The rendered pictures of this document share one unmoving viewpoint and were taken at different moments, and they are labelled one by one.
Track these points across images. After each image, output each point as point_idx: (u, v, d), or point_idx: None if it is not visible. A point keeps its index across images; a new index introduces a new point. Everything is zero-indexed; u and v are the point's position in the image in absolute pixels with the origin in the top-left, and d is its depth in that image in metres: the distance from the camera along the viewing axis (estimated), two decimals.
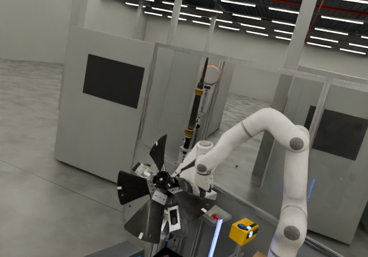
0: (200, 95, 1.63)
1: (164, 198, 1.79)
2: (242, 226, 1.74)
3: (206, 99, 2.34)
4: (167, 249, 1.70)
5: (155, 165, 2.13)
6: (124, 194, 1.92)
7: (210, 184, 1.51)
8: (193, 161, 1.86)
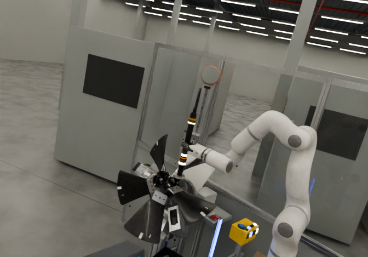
0: None
1: (154, 189, 1.87)
2: (242, 226, 1.74)
3: (206, 99, 2.34)
4: (167, 249, 1.70)
5: (155, 165, 2.13)
6: (155, 150, 2.06)
7: (192, 151, 1.62)
8: (190, 200, 1.69)
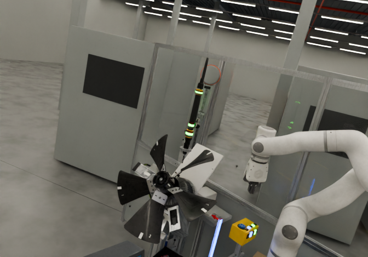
0: (200, 95, 1.63)
1: (154, 189, 1.87)
2: (242, 226, 1.74)
3: (206, 99, 2.34)
4: (167, 249, 1.70)
5: (155, 165, 2.13)
6: (155, 150, 2.06)
7: (247, 172, 1.39)
8: (190, 198, 1.69)
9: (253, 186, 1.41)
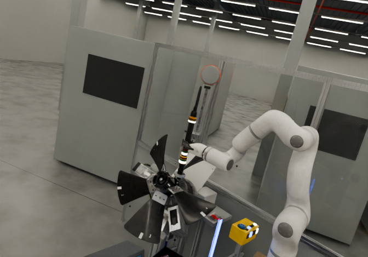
0: (194, 123, 1.67)
1: None
2: (242, 226, 1.74)
3: (206, 99, 2.34)
4: (167, 249, 1.70)
5: (155, 165, 2.13)
6: None
7: (193, 149, 1.62)
8: (151, 217, 1.71)
9: None
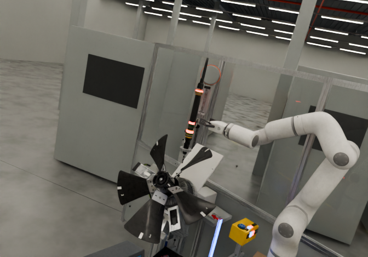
0: (200, 95, 1.63)
1: None
2: (242, 226, 1.74)
3: (206, 99, 2.34)
4: (167, 249, 1.70)
5: (155, 165, 2.13)
6: (201, 152, 1.89)
7: (214, 127, 1.52)
8: (151, 217, 1.71)
9: None
